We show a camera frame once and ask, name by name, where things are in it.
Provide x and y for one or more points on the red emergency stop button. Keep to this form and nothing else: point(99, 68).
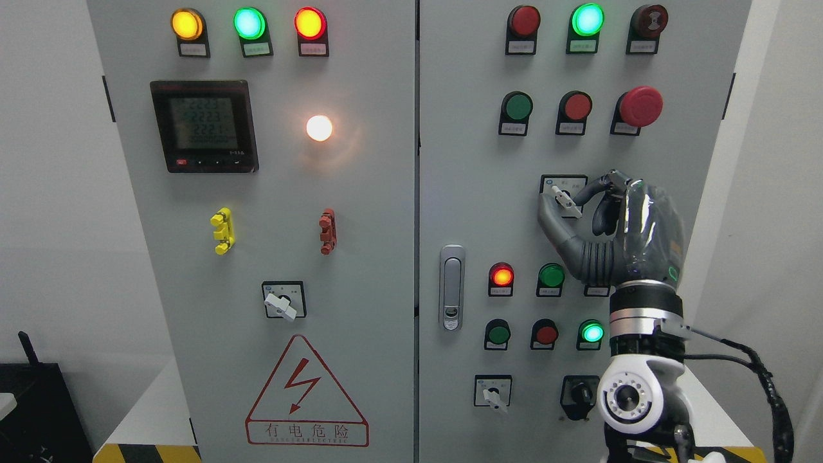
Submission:
point(636, 109)

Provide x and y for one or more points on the lower green push button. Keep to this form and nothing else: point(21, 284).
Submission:
point(497, 335)

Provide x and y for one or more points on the yellow door clip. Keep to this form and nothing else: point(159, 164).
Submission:
point(223, 230)

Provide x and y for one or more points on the dark red buzzer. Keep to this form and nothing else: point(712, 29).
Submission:
point(646, 26)

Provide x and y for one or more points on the black digital power meter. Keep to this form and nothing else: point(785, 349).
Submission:
point(205, 126)

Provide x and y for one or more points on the left door gray rotary switch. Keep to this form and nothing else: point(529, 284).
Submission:
point(284, 299)

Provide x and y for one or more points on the top left green indicator light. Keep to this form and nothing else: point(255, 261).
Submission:
point(252, 30)

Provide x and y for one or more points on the black box with antenna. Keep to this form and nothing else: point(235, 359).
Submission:
point(39, 419)

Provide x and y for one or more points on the second row red push button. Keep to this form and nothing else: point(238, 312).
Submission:
point(573, 111)

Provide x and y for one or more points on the white glowing indicator light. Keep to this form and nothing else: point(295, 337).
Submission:
point(319, 127)

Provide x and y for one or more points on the top right green lit indicator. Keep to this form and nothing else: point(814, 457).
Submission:
point(584, 27)

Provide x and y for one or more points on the gray robotic hand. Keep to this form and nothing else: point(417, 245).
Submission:
point(647, 240)

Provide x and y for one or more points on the yellow indicator light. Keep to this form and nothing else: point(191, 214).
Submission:
point(189, 27)

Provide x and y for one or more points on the gray electrical control cabinet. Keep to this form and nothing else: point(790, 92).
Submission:
point(415, 163)

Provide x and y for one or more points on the silver door handle lock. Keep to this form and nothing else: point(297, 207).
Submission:
point(451, 300)

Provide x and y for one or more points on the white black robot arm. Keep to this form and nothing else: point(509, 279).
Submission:
point(638, 395)

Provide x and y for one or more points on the lower red push button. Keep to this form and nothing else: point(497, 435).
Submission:
point(544, 335)

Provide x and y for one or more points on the lower lit green button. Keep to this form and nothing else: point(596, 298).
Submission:
point(590, 335)

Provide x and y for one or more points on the red triangle warning sticker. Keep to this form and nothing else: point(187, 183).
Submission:
point(303, 404)

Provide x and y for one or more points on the top right red indicator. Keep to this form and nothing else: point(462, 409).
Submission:
point(522, 30)

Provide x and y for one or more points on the green indicator light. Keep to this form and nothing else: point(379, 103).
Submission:
point(550, 280)
point(252, 30)

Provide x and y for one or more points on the red door clip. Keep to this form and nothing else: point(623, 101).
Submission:
point(328, 231)

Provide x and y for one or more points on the top left red indicator light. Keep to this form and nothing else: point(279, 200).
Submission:
point(311, 31)

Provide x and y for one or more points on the middle green indicator light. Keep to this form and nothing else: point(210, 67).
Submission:
point(550, 280)

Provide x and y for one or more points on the second row green push button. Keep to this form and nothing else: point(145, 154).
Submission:
point(517, 107)

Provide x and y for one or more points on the black key switch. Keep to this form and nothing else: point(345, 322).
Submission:
point(579, 395)

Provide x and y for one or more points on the lit red indicator light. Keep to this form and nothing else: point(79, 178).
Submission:
point(501, 279)

